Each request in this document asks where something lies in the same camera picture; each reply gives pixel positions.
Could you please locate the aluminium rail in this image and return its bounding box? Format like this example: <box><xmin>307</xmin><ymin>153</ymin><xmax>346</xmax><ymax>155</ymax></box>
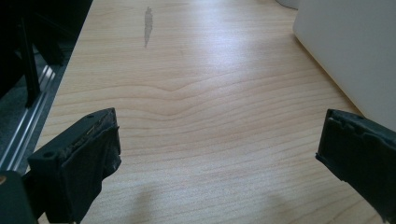
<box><xmin>0</xmin><ymin>64</ymin><xmax>57</xmax><ymax>172</ymax></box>

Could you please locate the black metal stand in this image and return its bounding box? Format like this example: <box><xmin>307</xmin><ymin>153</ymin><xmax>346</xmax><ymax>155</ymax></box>
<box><xmin>0</xmin><ymin>0</ymin><xmax>93</xmax><ymax>108</ymax></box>

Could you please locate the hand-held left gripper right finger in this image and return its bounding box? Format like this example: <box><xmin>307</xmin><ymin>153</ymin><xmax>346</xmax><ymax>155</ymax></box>
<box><xmin>315</xmin><ymin>108</ymin><xmax>396</xmax><ymax>224</ymax></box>

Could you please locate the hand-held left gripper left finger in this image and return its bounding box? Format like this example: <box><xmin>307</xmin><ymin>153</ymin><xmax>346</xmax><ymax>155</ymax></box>
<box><xmin>27</xmin><ymin>107</ymin><xmax>122</xmax><ymax>224</ymax></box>

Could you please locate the white box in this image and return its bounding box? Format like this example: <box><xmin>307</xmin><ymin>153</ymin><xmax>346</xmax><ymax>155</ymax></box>
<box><xmin>292</xmin><ymin>0</ymin><xmax>396</xmax><ymax>133</ymax></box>

